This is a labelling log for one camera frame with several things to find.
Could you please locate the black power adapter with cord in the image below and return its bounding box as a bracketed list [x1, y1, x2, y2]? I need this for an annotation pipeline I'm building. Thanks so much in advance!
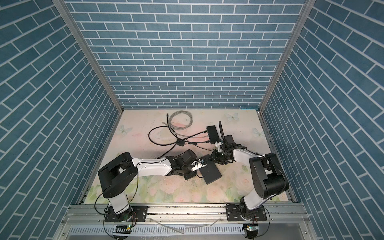
[175, 140, 213, 151]

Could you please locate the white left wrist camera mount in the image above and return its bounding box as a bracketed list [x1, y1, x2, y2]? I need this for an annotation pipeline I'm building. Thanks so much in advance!
[191, 159, 207, 172]

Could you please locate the black ethernet cable loop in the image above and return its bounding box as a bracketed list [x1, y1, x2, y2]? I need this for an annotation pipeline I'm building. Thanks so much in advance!
[148, 113, 184, 147]

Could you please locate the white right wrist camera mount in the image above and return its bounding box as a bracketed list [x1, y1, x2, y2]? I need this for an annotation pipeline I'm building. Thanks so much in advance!
[215, 142, 223, 153]

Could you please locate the aluminium front rail frame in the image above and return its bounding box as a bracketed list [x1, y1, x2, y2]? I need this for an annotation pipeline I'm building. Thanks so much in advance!
[54, 202, 316, 240]

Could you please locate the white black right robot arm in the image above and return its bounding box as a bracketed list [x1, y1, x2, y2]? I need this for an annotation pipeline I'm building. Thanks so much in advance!
[210, 138, 290, 212]

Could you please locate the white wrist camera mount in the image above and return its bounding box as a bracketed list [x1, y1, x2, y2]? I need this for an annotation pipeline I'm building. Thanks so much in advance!
[215, 142, 223, 153]
[191, 159, 207, 172]

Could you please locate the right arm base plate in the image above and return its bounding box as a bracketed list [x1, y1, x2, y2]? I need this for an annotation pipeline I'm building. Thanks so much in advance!
[225, 203, 267, 222]

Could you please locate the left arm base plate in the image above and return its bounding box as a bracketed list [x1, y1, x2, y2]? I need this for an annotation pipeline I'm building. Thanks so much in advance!
[105, 206, 148, 223]

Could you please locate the aluminium corner post left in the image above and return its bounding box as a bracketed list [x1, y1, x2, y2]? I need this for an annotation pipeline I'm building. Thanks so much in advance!
[52, 0, 124, 114]

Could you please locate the aluminium corner post right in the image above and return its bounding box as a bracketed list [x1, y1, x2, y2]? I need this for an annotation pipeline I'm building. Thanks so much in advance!
[259, 0, 316, 113]

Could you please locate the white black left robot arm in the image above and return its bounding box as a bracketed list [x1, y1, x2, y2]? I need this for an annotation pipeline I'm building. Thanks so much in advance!
[98, 150, 207, 214]

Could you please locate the grey cable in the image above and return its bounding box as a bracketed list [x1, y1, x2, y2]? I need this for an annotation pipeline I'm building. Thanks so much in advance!
[161, 110, 193, 131]

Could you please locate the aluminium corner post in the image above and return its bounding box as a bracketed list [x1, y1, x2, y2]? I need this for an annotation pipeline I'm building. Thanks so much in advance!
[52, 0, 124, 114]
[259, 0, 316, 113]

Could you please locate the long black ethernet cable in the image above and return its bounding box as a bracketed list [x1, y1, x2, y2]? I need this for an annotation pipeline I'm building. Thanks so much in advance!
[179, 129, 208, 142]

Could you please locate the large black box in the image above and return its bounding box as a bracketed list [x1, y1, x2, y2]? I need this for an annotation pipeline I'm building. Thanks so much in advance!
[199, 155, 222, 185]

